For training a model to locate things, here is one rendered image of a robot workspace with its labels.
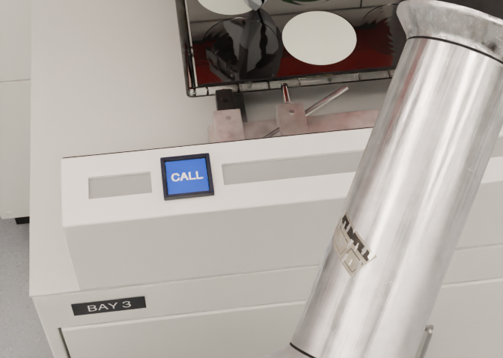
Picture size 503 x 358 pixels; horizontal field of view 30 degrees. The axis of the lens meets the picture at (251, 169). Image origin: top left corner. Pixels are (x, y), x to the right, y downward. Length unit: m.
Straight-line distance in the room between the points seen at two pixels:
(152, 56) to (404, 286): 0.80
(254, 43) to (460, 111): 0.65
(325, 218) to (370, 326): 0.44
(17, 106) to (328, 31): 0.75
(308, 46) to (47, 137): 0.37
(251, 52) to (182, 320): 0.36
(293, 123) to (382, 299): 0.56
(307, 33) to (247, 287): 0.35
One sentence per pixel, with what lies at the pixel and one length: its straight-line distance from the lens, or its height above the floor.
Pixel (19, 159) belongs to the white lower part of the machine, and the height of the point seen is 0.29.
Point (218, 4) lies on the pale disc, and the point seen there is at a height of 0.90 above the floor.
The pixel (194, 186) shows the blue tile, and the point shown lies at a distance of 1.04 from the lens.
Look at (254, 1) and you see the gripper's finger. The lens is 1.28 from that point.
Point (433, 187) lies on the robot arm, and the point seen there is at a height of 1.29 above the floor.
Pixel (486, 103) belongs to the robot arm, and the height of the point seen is 1.32.
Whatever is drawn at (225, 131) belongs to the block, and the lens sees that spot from 1.16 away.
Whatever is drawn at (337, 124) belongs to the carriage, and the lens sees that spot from 1.21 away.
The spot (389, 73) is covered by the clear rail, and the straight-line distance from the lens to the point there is 1.24.
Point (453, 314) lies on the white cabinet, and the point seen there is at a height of 0.64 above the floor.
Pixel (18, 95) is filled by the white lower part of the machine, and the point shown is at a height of 0.48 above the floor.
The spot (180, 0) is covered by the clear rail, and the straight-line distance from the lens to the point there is 1.33.
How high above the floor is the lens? 1.81
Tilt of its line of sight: 54 degrees down
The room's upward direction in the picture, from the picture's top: 1 degrees clockwise
